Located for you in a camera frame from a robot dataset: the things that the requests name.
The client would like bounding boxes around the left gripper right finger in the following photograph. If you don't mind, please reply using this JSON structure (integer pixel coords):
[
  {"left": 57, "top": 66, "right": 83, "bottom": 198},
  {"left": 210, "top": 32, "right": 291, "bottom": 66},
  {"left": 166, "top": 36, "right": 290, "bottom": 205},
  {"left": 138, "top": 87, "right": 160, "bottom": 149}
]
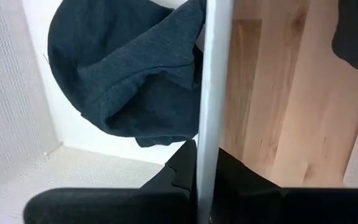
[{"left": 211, "top": 147, "right": 358, "bottom": 224}]

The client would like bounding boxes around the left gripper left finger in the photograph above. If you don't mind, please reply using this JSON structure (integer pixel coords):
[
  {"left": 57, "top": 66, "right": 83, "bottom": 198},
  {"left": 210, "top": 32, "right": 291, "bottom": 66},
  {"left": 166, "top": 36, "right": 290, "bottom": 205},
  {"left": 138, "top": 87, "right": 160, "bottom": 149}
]
[{"left": 23, "top": 139, "right": 198, "bottom": 224}]

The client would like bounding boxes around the navy garment with label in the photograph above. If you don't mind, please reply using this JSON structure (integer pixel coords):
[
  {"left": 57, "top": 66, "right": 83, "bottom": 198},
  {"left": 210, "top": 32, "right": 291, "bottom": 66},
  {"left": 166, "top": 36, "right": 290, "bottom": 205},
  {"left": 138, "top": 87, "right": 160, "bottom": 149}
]
[{"left": 47, "top": 0, "right": 207, "bottom": 148}]

